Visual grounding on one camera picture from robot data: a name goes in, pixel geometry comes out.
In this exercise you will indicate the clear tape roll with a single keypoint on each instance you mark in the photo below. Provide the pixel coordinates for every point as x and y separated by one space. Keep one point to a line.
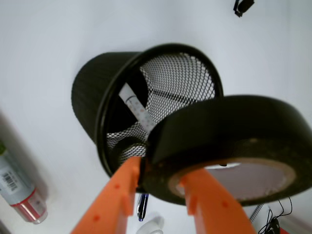
154 226

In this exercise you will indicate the black clip object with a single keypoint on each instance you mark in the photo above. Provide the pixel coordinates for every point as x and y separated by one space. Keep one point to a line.
241 6

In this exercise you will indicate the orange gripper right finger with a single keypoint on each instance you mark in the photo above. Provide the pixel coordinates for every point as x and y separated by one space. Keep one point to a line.
214 209

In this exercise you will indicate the blue black ballpoint pen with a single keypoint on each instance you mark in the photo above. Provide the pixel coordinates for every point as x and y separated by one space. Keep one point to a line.
142 206

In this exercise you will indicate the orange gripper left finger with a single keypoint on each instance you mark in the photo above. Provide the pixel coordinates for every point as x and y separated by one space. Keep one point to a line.
109 212

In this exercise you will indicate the black mesh pen holder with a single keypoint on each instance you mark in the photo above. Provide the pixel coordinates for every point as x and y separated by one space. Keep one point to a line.
164 78

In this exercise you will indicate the red capped marker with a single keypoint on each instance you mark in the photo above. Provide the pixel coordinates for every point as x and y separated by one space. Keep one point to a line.
19 191

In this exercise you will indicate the white pen in holder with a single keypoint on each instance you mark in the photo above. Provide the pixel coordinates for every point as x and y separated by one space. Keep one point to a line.
138 110

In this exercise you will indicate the large black tape roll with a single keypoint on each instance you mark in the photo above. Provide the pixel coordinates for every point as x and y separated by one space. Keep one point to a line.
268 138

